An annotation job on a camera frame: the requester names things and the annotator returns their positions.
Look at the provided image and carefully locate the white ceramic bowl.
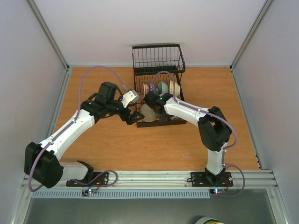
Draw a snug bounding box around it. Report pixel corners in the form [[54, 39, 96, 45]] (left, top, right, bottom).
[[140, 104, 157, 122]]

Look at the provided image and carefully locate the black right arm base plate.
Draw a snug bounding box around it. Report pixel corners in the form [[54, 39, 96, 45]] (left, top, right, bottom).
[[187, 171, 234, 187]]

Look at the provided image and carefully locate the left small circuit board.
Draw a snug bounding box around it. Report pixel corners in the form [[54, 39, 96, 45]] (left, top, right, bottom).
[[81, 189, 97, 196]]

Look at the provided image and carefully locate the grey slotted cable duct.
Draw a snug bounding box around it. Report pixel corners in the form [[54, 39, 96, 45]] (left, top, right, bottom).
[[32, 189, 210, 199]]

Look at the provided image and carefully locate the red floral pattern bowl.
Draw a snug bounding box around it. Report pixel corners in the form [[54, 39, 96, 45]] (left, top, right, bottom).
[[141, 83, 150, 99]]

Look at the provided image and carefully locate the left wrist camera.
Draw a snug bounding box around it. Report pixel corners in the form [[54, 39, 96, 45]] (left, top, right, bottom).
[[121, 90, 140, 108]]

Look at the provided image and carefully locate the small circuit board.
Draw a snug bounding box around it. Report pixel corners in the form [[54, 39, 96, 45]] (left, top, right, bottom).
[[81, 189, 97, 196], [210, 188, 227, 195]]

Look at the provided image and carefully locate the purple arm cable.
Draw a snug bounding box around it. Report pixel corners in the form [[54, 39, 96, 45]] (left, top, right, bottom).
[[151, 70, 246, 198], [28, 65, 131, 192]]

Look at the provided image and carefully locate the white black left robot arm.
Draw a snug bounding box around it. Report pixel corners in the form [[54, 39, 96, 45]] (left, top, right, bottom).
[[24, 82, 144, 192]]

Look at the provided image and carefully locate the white yellow round container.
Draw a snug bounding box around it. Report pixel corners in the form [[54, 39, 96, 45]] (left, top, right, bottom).
[[195, 217, 224, 224]]

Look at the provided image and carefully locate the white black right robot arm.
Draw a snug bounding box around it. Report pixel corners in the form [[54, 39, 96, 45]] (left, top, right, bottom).
[[144, 92, 233, 185]]

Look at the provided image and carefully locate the sun pattern ceramic bowl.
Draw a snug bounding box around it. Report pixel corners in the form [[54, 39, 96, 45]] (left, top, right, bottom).
[[169, 80, 180, 98]]

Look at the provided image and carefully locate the aluminium front frame rail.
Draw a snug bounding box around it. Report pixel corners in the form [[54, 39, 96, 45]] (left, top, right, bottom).
[[22, 169, 278, 190]]

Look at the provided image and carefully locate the mint green ceramic bowl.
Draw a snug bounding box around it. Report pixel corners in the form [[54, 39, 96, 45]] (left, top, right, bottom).
[[158, 81, 169, 95]]

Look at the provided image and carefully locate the right small circuit board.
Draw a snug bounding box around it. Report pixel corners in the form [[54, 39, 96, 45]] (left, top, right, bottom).
[[210, 188, 227, 195]]

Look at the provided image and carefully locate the black wire dish rack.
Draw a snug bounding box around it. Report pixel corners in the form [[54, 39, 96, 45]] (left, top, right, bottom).
[[132, 43, 187, 128]]

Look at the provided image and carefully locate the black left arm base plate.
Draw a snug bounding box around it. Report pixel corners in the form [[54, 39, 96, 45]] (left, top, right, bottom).
[[66, 172, 109, 187]]

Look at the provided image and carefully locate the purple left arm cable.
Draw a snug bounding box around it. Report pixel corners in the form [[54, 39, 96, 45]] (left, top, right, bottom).
[[28, 65, 131, 192]]

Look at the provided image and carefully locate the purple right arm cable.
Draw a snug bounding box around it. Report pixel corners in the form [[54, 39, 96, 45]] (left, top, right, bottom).
[[151, 70, 246, 198]]

